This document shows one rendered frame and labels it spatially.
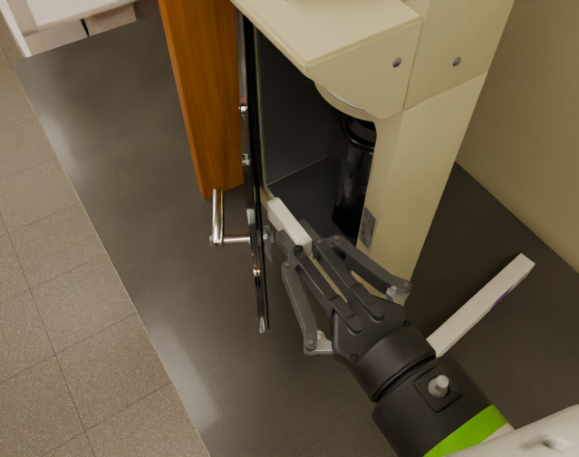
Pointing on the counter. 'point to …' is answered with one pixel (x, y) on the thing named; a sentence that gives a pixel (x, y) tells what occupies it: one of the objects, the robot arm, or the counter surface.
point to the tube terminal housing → (422, 129)
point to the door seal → (256, 166)
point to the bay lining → (293, 115)
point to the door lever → (222, 223)
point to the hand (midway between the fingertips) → (288, 228)
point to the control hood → (345, 45)
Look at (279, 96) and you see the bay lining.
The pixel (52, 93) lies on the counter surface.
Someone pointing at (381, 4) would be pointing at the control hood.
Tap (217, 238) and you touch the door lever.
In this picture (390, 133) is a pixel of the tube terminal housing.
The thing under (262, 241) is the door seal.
